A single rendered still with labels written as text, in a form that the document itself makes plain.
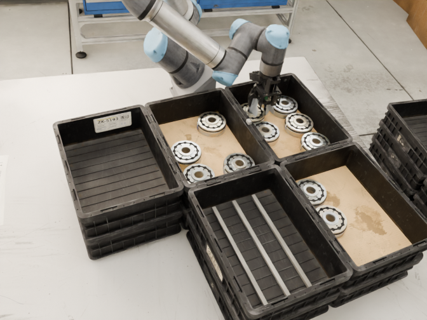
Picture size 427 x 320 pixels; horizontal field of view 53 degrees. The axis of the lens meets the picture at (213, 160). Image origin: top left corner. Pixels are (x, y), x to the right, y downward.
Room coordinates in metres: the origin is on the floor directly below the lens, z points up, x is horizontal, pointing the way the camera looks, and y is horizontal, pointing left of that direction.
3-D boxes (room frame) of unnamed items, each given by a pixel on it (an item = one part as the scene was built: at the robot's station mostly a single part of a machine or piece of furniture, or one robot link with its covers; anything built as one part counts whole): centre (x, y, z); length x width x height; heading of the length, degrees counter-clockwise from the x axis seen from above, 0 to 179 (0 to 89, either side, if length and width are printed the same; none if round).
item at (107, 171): (0.87, 0.30, 0.87); 0.40 x 0.30 x 0.11; 29
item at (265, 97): (1.21, -0.16, 0.99); 0.09 x 0.08 x 0.12; 22
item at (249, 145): (1.01, 0.03, 0.87); 0.40 x 0.30 x 0.11; 29
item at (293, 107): (1.29, -0.24, 0.86); 0.10 x 0.10 x 0.01
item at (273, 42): (1.22, -0.15, 1.15); 0.09 x 0.08 x 0.11; 61
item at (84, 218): (0.87, 0.30, 0.92); 0.40 x 0.30 x 0.02; 29
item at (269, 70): (1.22, -0.16, 1.07); 0.08 x 0.08 x 0.05
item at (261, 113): (1.22, -0.12, 0.86); 0.10 x 0.10 x 0.01
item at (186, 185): (1.01, 0.03, 0.92); 0.40 x 0.30 x 0.02; 29
